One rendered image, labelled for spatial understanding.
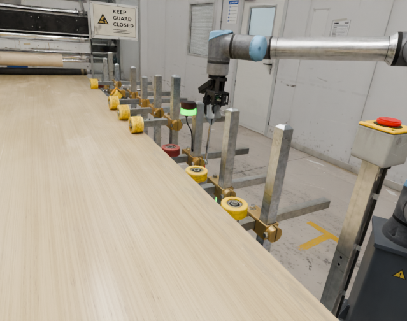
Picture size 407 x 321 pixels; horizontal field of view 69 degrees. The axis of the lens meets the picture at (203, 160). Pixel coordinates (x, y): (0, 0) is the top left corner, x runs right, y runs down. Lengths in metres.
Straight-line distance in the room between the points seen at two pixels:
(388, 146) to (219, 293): 0.41
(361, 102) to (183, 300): 3.43
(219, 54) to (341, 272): 0.84
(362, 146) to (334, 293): 0.36
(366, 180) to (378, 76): 3.11
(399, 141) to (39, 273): 0.71
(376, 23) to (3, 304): 3.72
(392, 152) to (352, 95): 3.25
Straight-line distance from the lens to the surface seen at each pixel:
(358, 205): 0.68
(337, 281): 0.79
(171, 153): 1.24
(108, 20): 3.40
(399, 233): 1.52
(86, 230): 0.78
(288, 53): 1.28
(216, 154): 1.38
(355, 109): 3.84
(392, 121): 0.63
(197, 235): 0.74
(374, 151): 0.62
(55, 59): 3.38
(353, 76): 3.87
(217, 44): 1.20
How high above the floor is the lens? 1.34
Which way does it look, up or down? 22 degrees down
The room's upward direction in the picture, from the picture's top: 4 degrees clockwise
